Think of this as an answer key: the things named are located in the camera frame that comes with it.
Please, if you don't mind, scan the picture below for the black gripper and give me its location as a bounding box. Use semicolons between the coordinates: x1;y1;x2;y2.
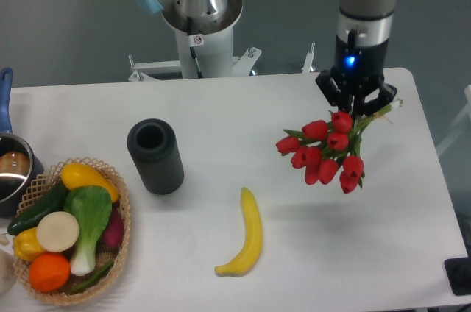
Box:
316;36;397;115

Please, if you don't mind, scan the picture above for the red tulip bouquet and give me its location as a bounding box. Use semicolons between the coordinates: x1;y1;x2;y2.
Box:
275;99;403;194

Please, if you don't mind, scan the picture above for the yellow banana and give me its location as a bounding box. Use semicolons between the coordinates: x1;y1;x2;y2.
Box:
214;187;263;277

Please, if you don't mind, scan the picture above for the black device at edge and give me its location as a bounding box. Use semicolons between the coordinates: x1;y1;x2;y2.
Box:
444;257;470;296

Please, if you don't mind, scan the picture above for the dark grey ribbed vase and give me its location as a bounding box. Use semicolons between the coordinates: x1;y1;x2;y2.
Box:
127;118;185;195

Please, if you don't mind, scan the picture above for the purple sweet potato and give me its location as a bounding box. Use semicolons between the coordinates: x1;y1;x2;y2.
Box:
101;208;124;249

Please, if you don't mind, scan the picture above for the green bok choy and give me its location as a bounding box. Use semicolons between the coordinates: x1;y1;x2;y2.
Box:
64;185;112;276

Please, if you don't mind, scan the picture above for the yellow squash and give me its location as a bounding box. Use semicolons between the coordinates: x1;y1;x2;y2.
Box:
60;163;119;203

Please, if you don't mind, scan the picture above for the green chili pepper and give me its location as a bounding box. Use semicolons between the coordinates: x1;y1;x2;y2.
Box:
66;260;114;295

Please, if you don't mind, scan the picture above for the green cucumber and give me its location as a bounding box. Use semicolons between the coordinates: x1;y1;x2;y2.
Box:
7;180;69;236

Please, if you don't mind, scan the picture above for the woven wicker basket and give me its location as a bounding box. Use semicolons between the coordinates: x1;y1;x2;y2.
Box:
13;157;131;306

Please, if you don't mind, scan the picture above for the white round radish slice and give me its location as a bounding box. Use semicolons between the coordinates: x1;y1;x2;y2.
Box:
36;211;79;252

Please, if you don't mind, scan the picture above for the orange fruit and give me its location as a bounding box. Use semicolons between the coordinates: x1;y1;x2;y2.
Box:
28;252;70;292

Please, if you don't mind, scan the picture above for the yellow bell pepper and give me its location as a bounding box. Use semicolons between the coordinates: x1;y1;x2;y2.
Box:
13;227;46;262

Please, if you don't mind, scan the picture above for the white garlic piece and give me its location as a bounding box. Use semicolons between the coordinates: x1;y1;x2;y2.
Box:
0;234;10;246

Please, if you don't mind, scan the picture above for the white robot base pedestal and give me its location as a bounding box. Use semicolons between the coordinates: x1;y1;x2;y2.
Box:
128;0;262;82

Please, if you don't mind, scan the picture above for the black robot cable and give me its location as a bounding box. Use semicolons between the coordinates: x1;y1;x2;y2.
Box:
185;16;204;79

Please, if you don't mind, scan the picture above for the blue handled saucepan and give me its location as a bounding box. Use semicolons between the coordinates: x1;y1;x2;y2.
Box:
1;68;43;218

